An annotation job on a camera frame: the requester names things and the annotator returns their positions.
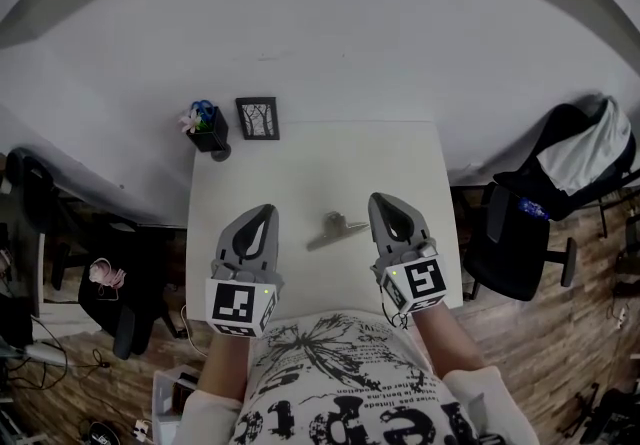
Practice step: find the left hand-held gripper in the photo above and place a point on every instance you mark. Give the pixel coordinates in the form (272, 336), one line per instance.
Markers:
(235, 303)

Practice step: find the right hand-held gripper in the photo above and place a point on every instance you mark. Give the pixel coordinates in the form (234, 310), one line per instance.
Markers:
(420, 283)

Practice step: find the person's right forearm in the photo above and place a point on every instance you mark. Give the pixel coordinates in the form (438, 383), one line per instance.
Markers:
(445, 343)

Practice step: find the person's left forearm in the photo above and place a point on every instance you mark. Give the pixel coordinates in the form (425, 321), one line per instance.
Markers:
(225, 363)

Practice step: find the white table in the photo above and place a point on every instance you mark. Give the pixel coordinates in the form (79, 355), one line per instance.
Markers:
(325, 168)

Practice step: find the black armrest office chair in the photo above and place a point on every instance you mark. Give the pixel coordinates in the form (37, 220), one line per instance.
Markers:
(505, 253)

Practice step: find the black pen holder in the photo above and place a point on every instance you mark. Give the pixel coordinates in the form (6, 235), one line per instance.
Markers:
(212, 135)

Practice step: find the black office chair with headrest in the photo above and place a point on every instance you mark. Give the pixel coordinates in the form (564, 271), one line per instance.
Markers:
(135, 283)

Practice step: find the pink white flower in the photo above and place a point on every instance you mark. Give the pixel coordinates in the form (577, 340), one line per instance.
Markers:
(190, 123)

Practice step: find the blue packet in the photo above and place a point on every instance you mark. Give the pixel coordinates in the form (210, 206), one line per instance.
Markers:
(532, 208)

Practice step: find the pale pink white bundle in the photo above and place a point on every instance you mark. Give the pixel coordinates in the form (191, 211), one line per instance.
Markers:
(105, 275)

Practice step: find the person's white printed shirt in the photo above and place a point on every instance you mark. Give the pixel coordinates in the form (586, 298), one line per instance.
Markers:
(340, 383)

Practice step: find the clear plastic storage box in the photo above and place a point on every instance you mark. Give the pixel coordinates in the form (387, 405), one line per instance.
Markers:
(162, 403)

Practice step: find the white cloth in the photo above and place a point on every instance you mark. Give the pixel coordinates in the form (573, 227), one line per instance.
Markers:
(585, 153)

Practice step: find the grey desk with white legs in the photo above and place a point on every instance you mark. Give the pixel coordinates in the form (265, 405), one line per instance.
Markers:
(65, 325)

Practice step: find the black picture frame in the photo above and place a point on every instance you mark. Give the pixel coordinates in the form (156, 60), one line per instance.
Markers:
(257, 119)

